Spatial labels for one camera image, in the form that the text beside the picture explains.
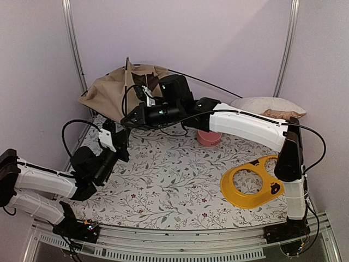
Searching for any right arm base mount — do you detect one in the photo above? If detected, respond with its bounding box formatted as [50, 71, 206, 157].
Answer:
[263, 217, 310, 257]

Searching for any right aluminium frame post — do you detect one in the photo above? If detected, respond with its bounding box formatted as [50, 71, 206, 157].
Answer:
[273, 0, 300, 97]

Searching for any left aluminium frame post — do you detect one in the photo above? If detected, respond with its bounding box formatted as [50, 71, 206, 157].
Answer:
[61, 0, 96, 115]

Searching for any beige fabric pet tent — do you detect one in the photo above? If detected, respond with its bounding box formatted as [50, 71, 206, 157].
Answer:
[78, 62, 171, 123]

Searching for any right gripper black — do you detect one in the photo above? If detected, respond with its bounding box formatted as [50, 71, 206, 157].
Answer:
[122, 100, 183, 129]

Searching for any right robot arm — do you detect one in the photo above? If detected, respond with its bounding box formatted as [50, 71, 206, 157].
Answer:
[121, 74, 306, 238]

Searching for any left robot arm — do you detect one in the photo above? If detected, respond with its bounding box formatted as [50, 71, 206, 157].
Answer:
[1, 120, 130, 237]

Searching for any floral table mat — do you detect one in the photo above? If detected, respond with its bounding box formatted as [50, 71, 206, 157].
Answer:
[69, 126, 287, 230]

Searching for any pink round pet bowl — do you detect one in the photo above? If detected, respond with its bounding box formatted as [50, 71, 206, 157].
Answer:
[197, 130, 221, 147]

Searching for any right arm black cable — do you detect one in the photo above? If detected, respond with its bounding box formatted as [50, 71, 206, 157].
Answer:
[121, 84, 327, 175]

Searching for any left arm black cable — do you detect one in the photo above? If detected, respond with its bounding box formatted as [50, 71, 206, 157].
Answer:
[61, 118, 103, 159]

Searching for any aluminium frame post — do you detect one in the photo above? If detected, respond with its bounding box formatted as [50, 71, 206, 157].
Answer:
[61, 0, 96, 115]
[273, 0, 300, 97]

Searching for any yellow double bowl holder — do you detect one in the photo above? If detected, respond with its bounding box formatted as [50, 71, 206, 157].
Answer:
[220, 155, 285, 209]

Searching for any black flexible tent pole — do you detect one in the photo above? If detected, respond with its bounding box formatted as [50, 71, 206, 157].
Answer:
[134, 64, 242, 98]

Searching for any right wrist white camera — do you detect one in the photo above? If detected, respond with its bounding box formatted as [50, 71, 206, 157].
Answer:
[142, 86, 156, 107]

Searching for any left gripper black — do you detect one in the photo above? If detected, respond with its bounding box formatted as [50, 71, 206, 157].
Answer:
[93, 128, 131, 185]

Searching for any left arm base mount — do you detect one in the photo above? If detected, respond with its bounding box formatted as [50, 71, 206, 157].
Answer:
[52, 201, 100, 243]

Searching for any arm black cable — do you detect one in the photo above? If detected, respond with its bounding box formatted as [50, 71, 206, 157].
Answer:
[61, 118, 103, 159]
[121, 84, 327, 175]

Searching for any metal base rail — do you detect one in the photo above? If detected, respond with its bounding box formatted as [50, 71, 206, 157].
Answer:
[23, 213, 343, 261]

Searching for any white and brown pillow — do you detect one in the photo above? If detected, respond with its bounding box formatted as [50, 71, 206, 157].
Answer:
[230, 97, 306, 120]

